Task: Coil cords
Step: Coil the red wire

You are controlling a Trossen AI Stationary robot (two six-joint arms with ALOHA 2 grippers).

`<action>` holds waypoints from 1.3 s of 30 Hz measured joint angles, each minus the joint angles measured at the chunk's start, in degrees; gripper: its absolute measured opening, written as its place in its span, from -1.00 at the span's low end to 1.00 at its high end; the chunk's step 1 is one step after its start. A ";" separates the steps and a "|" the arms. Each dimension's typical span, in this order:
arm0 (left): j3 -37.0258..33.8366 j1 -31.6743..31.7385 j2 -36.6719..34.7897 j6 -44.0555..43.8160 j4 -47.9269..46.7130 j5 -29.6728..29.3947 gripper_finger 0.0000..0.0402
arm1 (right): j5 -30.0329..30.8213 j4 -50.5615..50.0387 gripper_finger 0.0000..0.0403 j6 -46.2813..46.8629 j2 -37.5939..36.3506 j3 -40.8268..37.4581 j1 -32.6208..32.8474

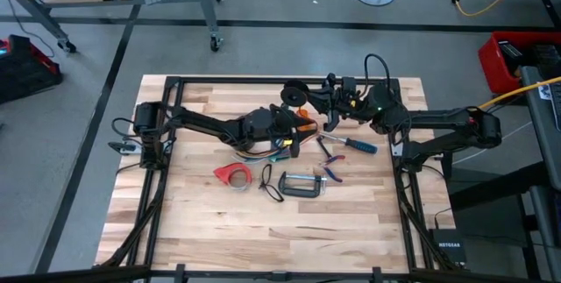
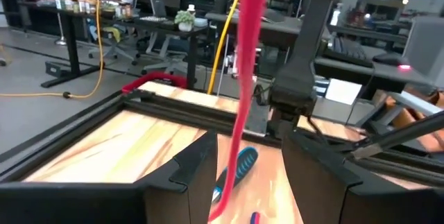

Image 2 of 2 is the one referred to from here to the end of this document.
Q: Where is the black leg desk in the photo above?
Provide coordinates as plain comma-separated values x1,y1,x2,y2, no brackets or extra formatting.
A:
19,0,209,89

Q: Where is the grey desk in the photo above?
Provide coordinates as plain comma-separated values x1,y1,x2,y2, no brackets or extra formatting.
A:
311,53,444,162

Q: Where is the small potted plant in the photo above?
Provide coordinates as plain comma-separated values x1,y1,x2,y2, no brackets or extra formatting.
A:
174,10,196,33

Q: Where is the grey office chair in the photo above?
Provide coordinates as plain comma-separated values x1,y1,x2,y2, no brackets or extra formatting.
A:
137,0,195,76

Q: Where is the grey computer monitor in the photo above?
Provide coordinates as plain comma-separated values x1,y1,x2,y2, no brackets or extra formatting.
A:
402,15,444,89

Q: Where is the black aluminium frame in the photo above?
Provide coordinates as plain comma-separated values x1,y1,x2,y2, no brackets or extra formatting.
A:
0,88,444,187

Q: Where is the yellow extension cable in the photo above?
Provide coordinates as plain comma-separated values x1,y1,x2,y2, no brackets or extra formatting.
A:
0,0,105,100
207,0,244,96

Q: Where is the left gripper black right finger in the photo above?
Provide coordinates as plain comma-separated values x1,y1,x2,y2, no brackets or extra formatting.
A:
280,130,444,224

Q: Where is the blue black handled screwdriver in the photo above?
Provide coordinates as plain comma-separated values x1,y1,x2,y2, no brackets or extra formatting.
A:
211,146,259,204

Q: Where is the round base pole stand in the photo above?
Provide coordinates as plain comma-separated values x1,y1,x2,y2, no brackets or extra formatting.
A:
49,0,68,46

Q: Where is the red cord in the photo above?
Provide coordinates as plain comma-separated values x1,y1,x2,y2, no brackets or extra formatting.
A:
207,0,270,222

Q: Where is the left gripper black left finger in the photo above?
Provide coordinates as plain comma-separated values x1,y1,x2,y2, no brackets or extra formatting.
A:
0,129,219,224

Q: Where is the black computer mouse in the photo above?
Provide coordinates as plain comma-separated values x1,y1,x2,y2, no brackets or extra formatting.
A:
373,52,411,67

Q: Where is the red plastic bin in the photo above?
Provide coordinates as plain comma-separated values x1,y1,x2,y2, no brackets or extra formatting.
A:
121,71,188,95

